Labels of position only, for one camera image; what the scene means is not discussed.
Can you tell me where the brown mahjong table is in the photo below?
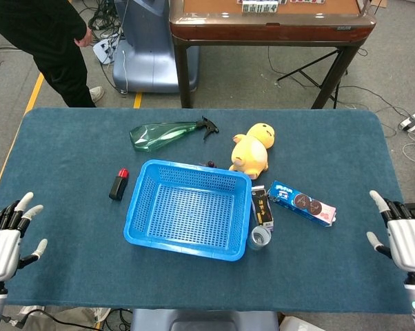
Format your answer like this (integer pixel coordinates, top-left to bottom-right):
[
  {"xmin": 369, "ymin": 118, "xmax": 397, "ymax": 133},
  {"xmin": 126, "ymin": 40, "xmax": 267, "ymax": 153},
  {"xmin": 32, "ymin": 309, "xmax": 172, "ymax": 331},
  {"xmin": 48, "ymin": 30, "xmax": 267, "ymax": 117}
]
[{"xmin": 168, "ymin": 0, "xmax": 377, "ymax": 110}]

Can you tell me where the black snack box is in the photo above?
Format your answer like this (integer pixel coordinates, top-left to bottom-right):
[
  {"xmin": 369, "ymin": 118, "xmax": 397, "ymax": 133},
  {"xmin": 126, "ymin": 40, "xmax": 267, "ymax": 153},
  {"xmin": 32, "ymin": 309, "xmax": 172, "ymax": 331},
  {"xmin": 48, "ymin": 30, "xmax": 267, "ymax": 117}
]
[{"xmin": 250, "ymin": 185, "xmax": 274, "ymax": 231}]

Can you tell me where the black cable bundle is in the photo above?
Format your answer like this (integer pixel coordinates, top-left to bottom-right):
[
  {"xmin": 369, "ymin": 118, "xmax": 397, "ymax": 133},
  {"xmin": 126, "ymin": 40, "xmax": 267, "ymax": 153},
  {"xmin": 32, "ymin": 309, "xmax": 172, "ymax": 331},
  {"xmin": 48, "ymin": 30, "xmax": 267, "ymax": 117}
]
[{"xmin": 86, "ymin": 0, "xmax": 126, "ymax": 41}]

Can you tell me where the blue table cloth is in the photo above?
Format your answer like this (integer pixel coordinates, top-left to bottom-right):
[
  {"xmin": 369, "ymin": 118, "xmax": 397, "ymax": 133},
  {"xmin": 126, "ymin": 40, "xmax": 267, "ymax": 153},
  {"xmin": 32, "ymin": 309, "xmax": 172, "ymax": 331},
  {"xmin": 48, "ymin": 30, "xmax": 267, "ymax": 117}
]
[{"xmin": 0, "ymin": 107, "xmax": 412, "ymax": 314}]

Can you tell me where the black bottle red cap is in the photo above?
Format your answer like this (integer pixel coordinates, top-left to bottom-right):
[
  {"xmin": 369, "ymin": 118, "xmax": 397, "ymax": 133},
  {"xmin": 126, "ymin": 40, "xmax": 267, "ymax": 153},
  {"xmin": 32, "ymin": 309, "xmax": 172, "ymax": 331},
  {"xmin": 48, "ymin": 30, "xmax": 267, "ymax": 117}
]
[{"xmin": 108, "ymin": 168, "xmax": 130, "ymax": 201}]

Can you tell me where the blue cookie box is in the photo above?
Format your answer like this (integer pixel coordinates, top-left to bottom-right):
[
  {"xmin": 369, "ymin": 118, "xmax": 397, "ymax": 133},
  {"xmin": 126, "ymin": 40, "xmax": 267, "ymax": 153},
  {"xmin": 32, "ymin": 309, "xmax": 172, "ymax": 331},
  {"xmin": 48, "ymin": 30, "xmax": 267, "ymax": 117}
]
[{"xmin": 266, "ymin": 180, "xmax": 337, "ymax": 228}]

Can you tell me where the person in black clothes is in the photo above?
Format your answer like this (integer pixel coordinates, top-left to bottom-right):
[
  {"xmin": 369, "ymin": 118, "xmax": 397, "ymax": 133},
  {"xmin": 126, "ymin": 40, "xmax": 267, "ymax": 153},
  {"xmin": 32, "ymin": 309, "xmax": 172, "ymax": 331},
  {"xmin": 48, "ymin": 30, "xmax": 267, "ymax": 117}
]
[{"xmin": 0, "ymin": 0, "xmax": 105, "ymax": 108}]

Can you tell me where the row of green mahjong tiles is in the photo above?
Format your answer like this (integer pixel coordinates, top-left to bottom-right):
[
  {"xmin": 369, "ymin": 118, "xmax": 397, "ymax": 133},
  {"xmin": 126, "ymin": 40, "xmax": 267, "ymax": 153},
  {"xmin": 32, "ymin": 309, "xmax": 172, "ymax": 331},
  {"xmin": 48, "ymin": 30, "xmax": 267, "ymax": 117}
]
[{"xmin": 241, "ymin": 1, "xmax": 279, "ymax": 14}]

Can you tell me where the blue grey robot torso base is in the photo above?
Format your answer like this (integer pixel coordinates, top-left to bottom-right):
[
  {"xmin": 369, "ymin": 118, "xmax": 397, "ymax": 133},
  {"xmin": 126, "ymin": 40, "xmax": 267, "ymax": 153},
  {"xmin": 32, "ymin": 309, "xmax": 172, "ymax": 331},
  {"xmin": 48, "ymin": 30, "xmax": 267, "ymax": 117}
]
[{"xmin": 130, "ymin": 309, "xmax": 280, "ymax": 331}]

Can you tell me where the clear plastic jar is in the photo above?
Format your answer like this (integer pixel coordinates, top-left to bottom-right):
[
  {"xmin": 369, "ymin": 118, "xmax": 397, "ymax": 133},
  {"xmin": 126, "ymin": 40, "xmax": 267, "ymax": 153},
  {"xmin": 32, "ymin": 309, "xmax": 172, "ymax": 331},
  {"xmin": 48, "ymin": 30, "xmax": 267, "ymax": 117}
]
[{"xmin": 247, "ymin": 225, "xmax": 272, "ymax": 251}]

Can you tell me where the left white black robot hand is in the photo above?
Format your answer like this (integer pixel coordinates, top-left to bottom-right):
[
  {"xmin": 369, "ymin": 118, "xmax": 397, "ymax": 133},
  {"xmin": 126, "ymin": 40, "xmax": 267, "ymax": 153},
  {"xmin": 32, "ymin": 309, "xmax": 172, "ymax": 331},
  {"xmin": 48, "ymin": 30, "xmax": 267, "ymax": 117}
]
[{"xmin": 0, "ymin": 192, "xmax": 48, "ymax": 284}]

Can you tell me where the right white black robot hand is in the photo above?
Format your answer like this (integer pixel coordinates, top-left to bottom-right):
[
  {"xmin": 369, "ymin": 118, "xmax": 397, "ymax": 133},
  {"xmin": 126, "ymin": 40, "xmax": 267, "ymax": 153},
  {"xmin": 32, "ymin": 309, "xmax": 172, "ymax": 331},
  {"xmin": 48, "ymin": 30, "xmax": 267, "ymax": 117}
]
[{"xmin": 366, "ymin": 190, "xmax": 415, "ymax": 273}]

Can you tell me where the white power strip with plugs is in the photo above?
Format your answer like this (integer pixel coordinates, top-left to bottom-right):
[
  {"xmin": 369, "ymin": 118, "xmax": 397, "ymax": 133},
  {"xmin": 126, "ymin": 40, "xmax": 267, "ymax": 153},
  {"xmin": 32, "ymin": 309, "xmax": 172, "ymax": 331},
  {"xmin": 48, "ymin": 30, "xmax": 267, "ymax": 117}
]
[{"xmin": 92, "ymin": 32, "xmax": 121, "ymax": 66}]

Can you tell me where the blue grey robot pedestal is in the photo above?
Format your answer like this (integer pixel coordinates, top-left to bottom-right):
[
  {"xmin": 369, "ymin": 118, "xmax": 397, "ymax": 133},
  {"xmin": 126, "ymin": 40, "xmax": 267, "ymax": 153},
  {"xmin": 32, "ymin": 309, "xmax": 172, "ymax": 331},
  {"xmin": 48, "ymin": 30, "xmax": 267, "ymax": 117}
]
[{"xmin": 112, "ymin": 0, "xmax": 200, "ymax": 94}]

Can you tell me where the green spray bottle black trigger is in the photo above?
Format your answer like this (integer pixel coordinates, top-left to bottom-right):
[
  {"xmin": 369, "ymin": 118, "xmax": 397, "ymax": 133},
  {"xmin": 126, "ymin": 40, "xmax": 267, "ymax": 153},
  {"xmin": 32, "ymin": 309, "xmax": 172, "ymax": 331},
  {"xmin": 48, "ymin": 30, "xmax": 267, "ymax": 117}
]
[{"xmin": 129, "ymin": 116, "xmax": 220, "ymax": 152}]

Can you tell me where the blue perforated plastic basket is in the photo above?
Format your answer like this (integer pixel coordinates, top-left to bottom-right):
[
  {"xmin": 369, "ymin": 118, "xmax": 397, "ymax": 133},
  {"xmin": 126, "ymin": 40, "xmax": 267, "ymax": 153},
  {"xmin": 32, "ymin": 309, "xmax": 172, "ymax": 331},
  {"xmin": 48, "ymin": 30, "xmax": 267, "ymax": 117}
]
[{"xmin": 123, "ymin": 159, "xmax": 252, "ymax": 262}]

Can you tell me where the yellow plush toy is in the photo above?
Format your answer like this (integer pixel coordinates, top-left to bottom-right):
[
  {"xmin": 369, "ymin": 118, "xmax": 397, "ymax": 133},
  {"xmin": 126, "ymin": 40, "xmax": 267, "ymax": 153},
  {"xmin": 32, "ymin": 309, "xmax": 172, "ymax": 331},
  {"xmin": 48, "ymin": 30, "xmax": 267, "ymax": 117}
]
[{"xmin": 227, "ymin": 122, "xmax": 276, "ymax": 180}]

